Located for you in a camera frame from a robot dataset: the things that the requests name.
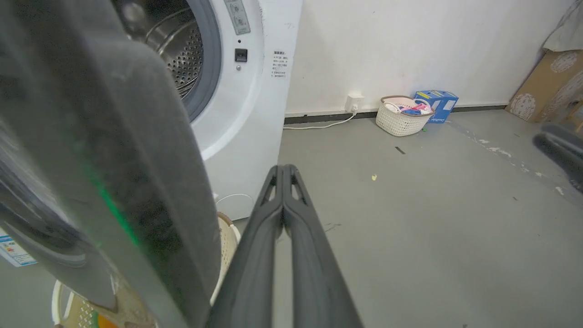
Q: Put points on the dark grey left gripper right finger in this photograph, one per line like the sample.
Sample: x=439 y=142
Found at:
x=314 y=269

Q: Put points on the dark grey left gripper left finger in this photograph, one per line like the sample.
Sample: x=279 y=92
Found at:
x=255 y=264

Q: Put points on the grey washing machine door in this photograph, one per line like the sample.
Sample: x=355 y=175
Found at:
x=100 y=150

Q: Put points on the white front-loading washing machine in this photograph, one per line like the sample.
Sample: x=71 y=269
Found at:
x=237 y=105

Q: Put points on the cream plastic laundry basket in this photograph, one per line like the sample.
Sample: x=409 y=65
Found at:
x=225 y=255

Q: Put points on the small white woven basket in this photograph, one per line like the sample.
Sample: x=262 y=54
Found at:
x=401 y=119

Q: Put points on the clothes in small basket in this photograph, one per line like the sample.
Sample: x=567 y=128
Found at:
x=412 y=109

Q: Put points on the blue cardboard box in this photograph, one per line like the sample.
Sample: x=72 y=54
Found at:
x=439 y=104

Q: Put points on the dark grey blurred robot gripper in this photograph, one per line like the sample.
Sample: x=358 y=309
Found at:
x=562 y=148

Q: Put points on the brown patterned cardboard box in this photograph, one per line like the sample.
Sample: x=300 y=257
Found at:
x=549 y=86

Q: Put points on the light grey cloth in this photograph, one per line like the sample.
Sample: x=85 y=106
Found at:
x=567 y=29

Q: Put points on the white wall power socket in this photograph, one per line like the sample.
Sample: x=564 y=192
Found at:
x=354 y=102

